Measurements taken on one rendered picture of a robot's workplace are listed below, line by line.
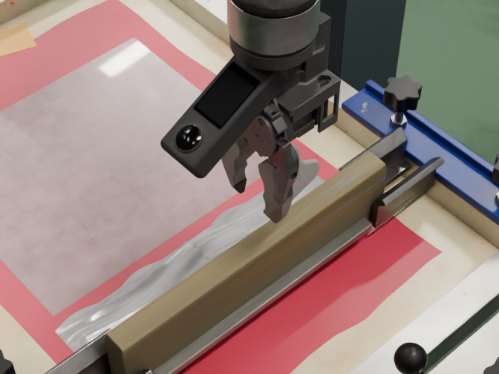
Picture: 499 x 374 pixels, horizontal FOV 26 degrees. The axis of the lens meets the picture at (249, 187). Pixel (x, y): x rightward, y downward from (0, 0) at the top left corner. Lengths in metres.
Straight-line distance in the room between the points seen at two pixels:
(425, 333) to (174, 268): 0.28
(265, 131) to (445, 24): 2.11
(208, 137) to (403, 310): 0.37
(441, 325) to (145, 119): 0.46
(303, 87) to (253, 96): 0.06
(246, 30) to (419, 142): 0.46
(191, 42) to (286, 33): 0.61
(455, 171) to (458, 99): 1.55
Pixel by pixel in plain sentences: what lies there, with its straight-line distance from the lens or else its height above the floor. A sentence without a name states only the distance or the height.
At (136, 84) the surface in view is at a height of 0.96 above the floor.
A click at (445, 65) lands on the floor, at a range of 2.88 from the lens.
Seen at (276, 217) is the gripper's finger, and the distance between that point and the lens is 1.01.
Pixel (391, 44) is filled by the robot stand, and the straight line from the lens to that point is 1.98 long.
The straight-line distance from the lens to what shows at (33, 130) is 1.36.
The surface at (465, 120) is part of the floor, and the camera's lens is 2.74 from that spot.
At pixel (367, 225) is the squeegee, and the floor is 0.99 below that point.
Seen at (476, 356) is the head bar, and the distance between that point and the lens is 1.05.
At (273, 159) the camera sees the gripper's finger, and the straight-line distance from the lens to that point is 0.95.
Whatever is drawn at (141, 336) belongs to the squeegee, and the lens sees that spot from 1.03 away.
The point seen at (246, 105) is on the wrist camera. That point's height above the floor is 1.28.
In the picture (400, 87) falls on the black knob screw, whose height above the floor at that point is 1.06.
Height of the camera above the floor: 1.91
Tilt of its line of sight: 49 degrees down
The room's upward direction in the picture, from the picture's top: straight up
